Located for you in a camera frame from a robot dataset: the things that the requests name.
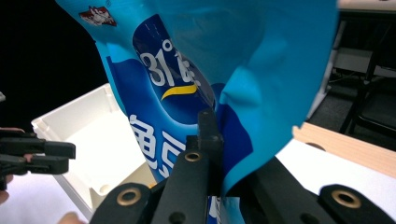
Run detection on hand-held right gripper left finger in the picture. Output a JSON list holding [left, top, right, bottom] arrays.
[[151, 108, 224, 224]]

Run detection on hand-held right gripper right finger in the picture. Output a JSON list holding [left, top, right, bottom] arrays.
[[227, 157, 323, 224]]

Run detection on white plastic box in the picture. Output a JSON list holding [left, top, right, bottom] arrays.
[[31, 83, 157, 219]]

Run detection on blue snack pouch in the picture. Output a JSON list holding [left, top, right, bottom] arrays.
[[55, 0, 339, 224]]

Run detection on white desk leg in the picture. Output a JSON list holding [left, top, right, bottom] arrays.
[[307, 49, 340, 119]]

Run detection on black folding chair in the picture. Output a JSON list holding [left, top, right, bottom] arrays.
[[338, 18, 396, 148]]

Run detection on white background desk top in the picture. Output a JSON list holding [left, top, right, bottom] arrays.
[[337, 0, 396, 14]]

